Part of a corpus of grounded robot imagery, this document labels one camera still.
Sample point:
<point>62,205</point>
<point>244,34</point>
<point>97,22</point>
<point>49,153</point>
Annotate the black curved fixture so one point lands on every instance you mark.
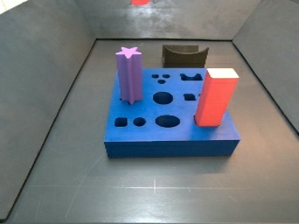
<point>184,56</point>

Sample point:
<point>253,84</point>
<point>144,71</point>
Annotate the blue shape sorter block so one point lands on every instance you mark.
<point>154,127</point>

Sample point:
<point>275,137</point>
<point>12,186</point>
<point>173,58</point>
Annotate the purple star peg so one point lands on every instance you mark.
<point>129,73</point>

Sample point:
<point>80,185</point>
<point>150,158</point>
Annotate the red rectangular peg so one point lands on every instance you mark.
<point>218,85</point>

